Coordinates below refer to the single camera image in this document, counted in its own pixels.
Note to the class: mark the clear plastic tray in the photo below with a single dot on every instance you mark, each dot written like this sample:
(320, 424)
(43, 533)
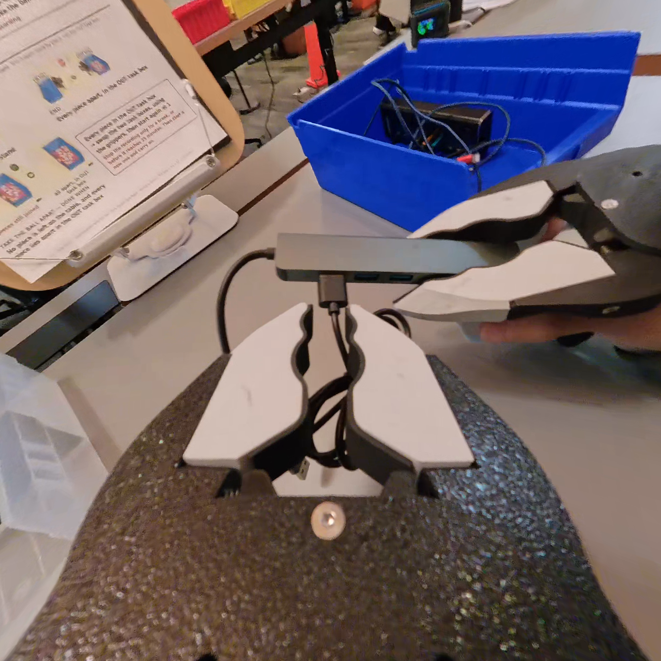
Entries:
(36, 439)

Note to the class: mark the orange traffic cone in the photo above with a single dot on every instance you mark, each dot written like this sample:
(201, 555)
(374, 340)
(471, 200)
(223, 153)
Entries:
(317, 51)

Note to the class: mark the blue plastic bin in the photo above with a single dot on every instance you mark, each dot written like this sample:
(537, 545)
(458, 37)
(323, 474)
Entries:
(387, 175)

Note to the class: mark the instruction sheet on stand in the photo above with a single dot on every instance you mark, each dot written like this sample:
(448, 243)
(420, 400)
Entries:
(227, 124)

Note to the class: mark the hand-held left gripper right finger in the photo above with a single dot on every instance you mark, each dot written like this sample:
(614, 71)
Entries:
(403, 403)

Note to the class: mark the person's right hand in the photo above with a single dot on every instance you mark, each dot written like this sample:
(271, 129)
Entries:
(594, 325)

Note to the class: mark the black rectangular hub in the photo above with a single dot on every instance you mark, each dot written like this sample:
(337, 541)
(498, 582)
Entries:
(465, 121)

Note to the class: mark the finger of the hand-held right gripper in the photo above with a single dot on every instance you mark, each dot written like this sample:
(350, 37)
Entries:
(495, 209)
(542, 273)

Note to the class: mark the grey usb hub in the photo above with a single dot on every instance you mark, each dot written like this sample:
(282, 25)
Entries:
(361, 253)

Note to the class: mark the small device with screen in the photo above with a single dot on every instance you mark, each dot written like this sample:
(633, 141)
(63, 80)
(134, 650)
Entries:
(428, 23)

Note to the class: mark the red plastic bin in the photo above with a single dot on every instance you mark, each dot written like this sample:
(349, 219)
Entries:
(199, 18)

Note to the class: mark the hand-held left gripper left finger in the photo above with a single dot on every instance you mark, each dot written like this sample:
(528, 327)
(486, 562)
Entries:
(248, 403)

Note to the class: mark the printed instruction sheet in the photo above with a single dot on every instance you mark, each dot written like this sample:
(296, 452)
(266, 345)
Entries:
(103, 103)

